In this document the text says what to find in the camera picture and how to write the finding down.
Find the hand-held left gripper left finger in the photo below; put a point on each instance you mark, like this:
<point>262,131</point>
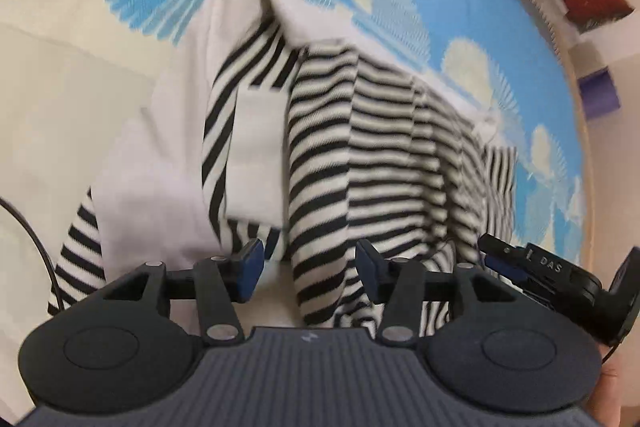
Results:
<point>252,264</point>

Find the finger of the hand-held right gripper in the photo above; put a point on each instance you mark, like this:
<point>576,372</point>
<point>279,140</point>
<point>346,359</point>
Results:
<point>502,257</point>

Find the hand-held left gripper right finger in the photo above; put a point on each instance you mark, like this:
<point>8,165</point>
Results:
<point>369,268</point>

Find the black white striped garment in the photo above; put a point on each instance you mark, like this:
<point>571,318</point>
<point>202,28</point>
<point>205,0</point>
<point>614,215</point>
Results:
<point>380,147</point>

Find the person's right forearm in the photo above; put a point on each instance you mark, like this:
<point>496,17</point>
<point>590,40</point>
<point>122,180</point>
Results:
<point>607,389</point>

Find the purple box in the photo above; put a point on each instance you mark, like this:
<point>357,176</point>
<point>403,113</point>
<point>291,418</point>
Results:
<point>600,94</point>

